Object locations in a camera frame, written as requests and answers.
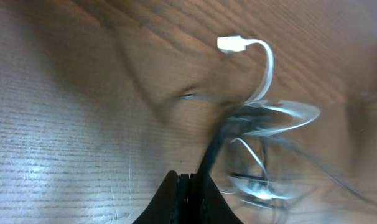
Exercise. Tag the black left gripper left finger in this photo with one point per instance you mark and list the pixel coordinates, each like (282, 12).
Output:
(169, 203)

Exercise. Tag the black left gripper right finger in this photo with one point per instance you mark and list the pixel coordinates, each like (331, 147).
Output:
(209, 208)

